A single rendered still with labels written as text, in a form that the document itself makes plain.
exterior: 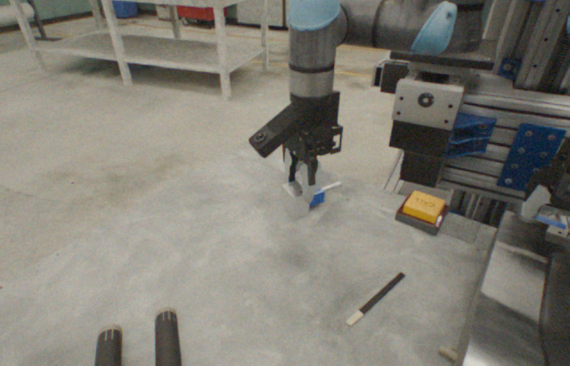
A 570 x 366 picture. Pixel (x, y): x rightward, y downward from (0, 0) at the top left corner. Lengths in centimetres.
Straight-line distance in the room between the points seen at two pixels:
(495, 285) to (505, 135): 53
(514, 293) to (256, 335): 34
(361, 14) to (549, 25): 54
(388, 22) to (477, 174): 58
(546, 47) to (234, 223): 82
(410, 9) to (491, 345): 45
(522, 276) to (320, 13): 45
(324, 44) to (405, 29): 13
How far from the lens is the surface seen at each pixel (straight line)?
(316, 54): 57
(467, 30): 99
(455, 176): 109
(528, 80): 110
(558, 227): 80
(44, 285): 72
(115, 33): 397
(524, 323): 54
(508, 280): 58
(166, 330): 53
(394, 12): 63
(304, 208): 71
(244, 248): 66
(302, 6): 56
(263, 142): 61
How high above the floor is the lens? 127
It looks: 34 degrees down
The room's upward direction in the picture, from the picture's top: straight up
